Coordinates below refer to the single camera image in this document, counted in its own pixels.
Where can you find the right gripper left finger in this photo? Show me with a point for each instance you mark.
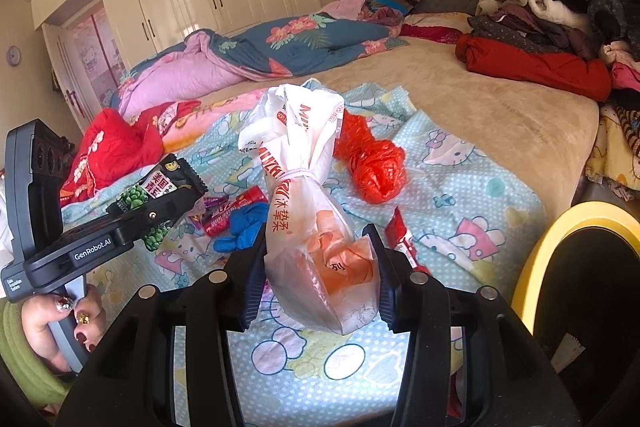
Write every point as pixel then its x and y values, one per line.
pixel 255 279

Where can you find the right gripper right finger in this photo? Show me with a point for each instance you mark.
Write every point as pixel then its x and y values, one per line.
pixel 387 306

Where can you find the red candy bar wrapper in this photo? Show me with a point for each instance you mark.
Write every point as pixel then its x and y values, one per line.
pixel 399 238

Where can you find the blue plastic bag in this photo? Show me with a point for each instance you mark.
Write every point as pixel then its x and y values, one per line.
pixel 244 226

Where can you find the red cylindrical snack tube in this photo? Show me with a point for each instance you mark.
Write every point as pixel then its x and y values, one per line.
pixel 219 221

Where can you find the white printed plastic bag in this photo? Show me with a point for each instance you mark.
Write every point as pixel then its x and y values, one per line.
pixel 324 276

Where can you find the red plastic bag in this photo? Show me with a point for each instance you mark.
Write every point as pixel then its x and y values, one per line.
pixel 377 166

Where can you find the black green pea snack bag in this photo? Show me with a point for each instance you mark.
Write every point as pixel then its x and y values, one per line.
pixel 162 197

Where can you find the purple foil snack wrapper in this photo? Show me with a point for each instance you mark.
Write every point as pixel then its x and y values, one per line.
pixel 205 207

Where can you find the yellow rimmed black trash bin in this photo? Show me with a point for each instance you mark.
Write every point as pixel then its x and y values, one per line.
pixel 578 294

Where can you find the hello kitty blue sheet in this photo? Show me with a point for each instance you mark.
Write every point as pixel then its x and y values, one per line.
pixel 472 223

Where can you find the red embroidered cloth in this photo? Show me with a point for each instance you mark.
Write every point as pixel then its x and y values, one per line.
pixel 113 147

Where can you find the pink cartoon blanket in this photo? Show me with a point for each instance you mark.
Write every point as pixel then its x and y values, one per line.
pixel 186 129

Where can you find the beige bed blanket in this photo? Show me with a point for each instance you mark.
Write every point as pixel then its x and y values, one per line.
pixel 542 135

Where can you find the blue floral pink quilt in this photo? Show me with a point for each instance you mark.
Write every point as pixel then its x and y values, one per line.
pixel 291 47

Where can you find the red folded garment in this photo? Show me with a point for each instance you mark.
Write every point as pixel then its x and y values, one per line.
pixel 562 71

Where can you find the pile of clothes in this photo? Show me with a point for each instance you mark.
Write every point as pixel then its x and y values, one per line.
pixel 605 29

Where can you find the round wall clock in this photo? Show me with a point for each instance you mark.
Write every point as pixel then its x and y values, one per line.
pixel 13 56

